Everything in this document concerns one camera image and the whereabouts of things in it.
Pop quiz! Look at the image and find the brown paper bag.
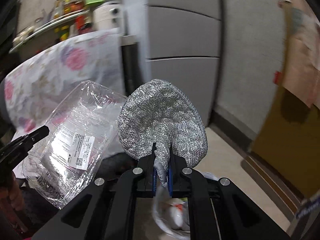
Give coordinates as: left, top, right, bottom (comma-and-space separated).
282, 5, 320, 108

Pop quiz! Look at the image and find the clear plastic food container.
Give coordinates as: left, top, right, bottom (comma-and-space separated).
22, 80, 128, 210

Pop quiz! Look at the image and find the clear bag with trash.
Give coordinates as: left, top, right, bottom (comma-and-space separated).
152, 172, 227, 239

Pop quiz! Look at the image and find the metal wall shelf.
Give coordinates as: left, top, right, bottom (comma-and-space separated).
9, 8, 86, 53

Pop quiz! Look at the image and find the wooden door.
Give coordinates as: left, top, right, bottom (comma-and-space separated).
250, 0, 320, 202

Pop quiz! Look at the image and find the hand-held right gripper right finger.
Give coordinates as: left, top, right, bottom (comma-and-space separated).
168, 147, 291, 240

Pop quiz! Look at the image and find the white kitchen appliance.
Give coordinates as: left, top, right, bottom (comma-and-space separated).
92, 1, 123, 32

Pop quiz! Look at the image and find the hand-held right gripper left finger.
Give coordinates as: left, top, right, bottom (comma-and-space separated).
31, 142, 158, 240

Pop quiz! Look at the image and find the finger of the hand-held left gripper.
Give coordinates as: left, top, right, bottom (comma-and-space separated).
0, 125, 50, 174

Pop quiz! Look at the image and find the grey refrigerator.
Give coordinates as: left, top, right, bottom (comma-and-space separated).
122, 0, 292, 142

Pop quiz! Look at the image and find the silver grey scouring cloth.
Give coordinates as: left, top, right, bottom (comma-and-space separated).
117, 79, 209, 189

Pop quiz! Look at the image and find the floral chair cover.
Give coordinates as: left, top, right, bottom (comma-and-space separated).
4, 27, 126, 137

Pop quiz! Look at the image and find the blue printed package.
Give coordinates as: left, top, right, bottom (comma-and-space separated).
294, 194, 320, 221

